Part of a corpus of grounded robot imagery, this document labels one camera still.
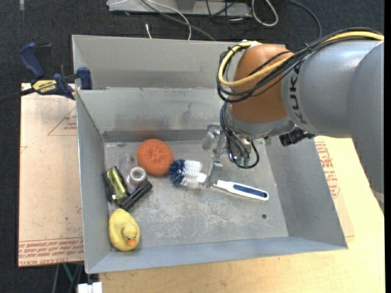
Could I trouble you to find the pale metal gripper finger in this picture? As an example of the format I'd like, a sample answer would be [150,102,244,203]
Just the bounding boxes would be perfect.
[207,160,225,189]

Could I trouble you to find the white and blue dish brush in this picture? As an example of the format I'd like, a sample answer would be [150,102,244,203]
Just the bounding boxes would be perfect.
[169,159,270,201]

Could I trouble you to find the grey metal bin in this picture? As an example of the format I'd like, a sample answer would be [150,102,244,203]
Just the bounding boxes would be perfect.
[71,34,349,275]

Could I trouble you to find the orange round scouring pad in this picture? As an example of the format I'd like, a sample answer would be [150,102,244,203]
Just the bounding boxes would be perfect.
[136,138,175,176]

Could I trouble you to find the clear tape roll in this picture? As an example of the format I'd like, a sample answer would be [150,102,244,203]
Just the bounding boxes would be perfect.
[127,166,148,186]

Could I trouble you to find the black ribbed bar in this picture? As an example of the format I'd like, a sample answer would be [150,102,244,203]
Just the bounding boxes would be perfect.
[117,180,153,211]

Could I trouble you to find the yellow rubber duck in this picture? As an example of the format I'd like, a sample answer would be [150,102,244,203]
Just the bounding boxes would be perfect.
[108,208,142,252]

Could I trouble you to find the brown cardboard board, red print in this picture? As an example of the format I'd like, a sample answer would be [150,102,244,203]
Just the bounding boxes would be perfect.
[18,82,356,268]

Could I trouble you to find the black cylinder on white bracket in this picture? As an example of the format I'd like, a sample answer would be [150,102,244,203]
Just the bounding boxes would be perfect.
[279,128,316,147]

